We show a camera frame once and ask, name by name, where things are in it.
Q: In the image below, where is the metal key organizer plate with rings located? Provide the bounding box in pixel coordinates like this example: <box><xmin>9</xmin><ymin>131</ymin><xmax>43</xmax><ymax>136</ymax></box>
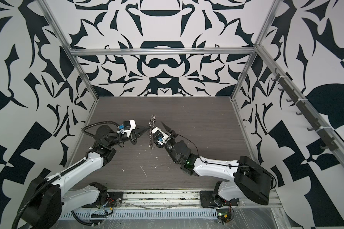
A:
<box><xmin>148</xmin><ymin>114</ymin><xmax>156</xmax><ymax>150</ymax></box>

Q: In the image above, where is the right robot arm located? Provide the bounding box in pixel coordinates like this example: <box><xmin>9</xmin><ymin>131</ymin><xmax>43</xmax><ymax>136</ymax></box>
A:
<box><xmin>152</xmin><ymin>126</ymin><xmax>274</xmax><ymax>206</ymax></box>

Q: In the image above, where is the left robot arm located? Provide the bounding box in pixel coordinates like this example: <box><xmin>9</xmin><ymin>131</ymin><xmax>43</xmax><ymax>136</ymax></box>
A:
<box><xmin>12</xmin><ymin>120</ymin><xmax>151</xmax><ymax>229</ymax></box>

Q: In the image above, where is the small green circuit board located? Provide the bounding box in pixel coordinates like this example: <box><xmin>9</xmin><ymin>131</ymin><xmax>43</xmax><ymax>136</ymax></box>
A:
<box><xmin>217</xmin><ymin>208</ymin><xmax>234</xmax><ymax>224</ymax></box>

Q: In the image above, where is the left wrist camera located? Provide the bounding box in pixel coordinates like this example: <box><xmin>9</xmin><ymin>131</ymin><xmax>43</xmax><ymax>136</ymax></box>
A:
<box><xmin>117</xmin><ymin>120</ymin><xmax>136</xmax><ymax>137</ymax></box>

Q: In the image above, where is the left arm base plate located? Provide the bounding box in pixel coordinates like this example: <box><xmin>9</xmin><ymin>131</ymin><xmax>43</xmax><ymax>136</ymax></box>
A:
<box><xmin>97</xmin><ymin>191</ymin><xmax>123</xmax><ymax>207</ymax></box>

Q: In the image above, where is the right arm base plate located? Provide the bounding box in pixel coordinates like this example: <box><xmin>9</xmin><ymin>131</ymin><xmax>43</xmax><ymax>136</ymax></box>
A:
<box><xmin>199</xmin><ymin>191</ymin><xmax>239</xmax><ymax>209</ymax></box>

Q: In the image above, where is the white slotted cable duct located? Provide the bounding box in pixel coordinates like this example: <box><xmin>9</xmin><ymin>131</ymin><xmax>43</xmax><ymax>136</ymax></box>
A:
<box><xmin>75</xmin><ymin>209</ymin><xmax>218</xmax><ymax>220</ymax></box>

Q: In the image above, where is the black corrugated cable conduit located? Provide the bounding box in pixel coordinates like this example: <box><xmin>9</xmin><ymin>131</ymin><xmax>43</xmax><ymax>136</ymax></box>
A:
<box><xmin>11</xmin><ymin>121</ymin><xmax>121</xmax><ymax>229</ymax></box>

